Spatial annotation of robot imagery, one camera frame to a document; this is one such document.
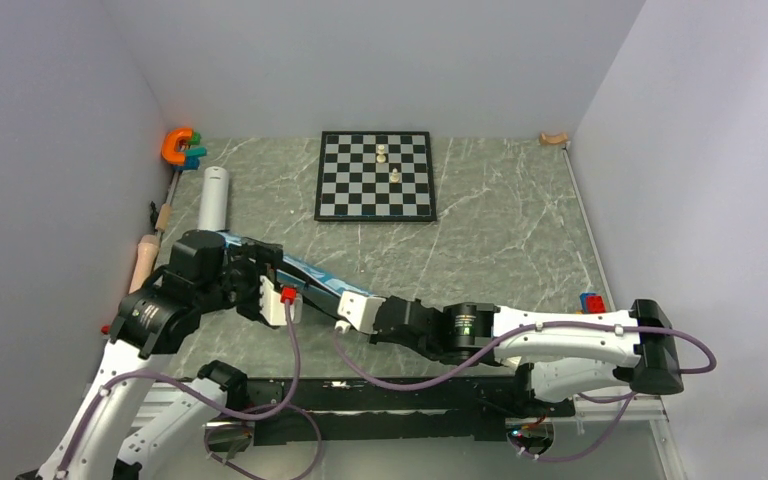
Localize black white chessboard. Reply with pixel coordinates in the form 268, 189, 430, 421
314, 131, 437, 223

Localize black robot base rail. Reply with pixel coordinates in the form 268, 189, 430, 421
246, 375, 575, 446

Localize white shuttlecock tube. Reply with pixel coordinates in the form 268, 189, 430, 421
197, 166, 230, 232

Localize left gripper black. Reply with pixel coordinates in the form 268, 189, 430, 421
197, 238, 284, 318

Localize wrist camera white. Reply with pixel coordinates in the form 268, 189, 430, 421
335, 291, 385, 335
259, 276, 303, 328

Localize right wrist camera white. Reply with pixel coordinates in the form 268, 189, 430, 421
335, 291, 385, 335

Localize teal green toy blocks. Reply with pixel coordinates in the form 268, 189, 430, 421
181, 131, 207, 171

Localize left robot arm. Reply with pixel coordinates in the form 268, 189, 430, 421
22, 230, 283, 479

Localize red blue toy bricks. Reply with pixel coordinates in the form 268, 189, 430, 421
579, 292, 609, 314

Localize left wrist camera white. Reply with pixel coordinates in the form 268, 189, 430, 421
259, 276, 303, 328

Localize beige cylinder handle tool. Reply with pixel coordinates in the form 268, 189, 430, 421
128, 202, 172, 293

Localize blue racket bag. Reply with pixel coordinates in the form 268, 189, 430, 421
220, 231, 374, 318

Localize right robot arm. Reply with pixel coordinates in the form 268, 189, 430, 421
370, 297, 684, 415

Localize orange C-shaped toy block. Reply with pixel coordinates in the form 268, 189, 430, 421
161, 127, 195, 166

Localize small wooden arch block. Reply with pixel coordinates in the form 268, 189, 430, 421
538, 132, 569, 146

